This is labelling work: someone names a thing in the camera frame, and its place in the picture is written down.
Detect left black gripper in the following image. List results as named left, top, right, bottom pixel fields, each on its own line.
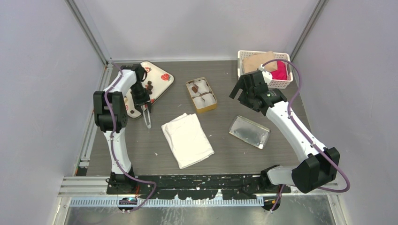
left=130, top=82, right=151, bottom=113

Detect metal tongs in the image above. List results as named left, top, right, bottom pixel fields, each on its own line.
left=142, top=104, right=152, bottom=129

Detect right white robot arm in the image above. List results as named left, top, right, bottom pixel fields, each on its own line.
left=230, top=70, right=340, bottom=193

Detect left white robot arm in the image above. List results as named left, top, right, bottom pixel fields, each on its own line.
left=93, top=64, right=152, bottom=194

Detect gold chocolate tin box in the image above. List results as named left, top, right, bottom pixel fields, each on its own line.
left=185, top=77, right=218, bottom=113

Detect white paper cup liner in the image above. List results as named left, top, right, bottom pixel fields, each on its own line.
left=201, top=93, right=216, bottom=107
left=187, top=83, right=200, bottom=98
left=193, top=96, right=206, bottom=109
left=195, top=79, right=210, bottom=94

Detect strawberry pattern tray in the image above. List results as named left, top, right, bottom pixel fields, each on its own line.
left=124, top=61, right=174, bottom=119

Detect beige cloth in basket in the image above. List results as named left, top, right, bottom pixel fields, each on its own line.
left=242, top=51, right=278, bottom=73

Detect silver tin lid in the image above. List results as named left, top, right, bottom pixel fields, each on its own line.
left=229, top=115, right=271, bottom=150

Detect pink cloth in basket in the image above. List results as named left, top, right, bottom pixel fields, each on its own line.
left=271, top=61, right=288, bottom=80

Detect white plastic basket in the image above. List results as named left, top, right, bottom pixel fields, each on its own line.
left=237, top=50, right=293, bottom=89

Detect white folded cloth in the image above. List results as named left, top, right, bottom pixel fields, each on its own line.
left=161, top=113, right=214, bottom=169

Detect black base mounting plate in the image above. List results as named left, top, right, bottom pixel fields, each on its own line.
left=106, top=174, right=291, bottom=200

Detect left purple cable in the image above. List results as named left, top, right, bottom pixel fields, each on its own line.
left=104, top=62, right=160, bottom=213

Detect purple cable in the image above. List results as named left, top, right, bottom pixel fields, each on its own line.
left=104, top=62, right=160, bottom=213
left=260, top=59, right=351, bottom=213

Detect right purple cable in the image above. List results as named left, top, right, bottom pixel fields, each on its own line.
left=260, top=59, right=351, bottom=213

